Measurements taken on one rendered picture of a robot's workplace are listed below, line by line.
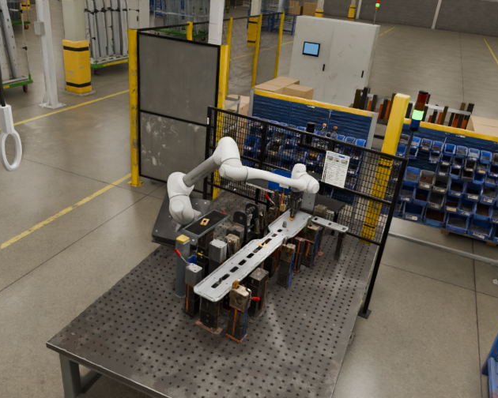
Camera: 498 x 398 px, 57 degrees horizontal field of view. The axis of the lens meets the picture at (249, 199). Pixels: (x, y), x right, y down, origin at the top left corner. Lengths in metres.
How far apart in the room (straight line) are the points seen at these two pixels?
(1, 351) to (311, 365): 2.36
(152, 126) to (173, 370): 3.75
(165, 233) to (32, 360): 1.35
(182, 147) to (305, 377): 3.65
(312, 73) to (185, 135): 4.81
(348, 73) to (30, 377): 7.91
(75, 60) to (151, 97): 4.84
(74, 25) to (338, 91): 5.53
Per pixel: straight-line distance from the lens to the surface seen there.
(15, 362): 3.96
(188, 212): 3.49
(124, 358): 2.84
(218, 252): 3.01
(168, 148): 5.85
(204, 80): 5.35
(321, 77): 9.88
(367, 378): 3.91
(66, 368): 3.13
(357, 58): 9.68
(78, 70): 10.51
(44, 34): 9.51
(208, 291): 2.79
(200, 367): 2.77
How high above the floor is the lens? 2.74
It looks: 27 degrees down
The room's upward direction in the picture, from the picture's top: 6 degrees clockwise
